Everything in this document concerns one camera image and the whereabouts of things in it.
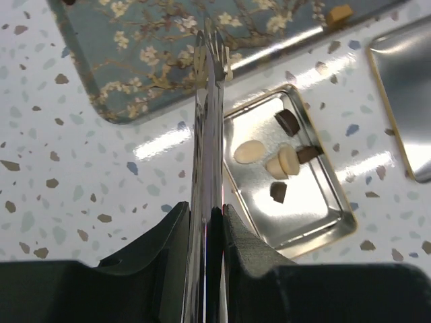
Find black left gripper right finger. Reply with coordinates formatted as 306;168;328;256
222;205;430;322

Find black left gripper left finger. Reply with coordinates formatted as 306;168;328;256
1;202;190;322

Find white heart chocolate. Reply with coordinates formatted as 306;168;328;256
265;145;300;180

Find beige round chocolate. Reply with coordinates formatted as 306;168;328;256
234;140;266;164

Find metal tongs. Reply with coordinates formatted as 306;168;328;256
182;15;225;322

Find white square chocolate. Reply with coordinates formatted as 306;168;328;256
193;44;233;87

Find caramel cube chocolate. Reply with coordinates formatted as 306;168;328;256
326;4;354;27

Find gold tin box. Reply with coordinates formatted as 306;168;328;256
224;84;358;258

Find blue floral serving tray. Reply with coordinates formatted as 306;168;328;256
49;1;396;124

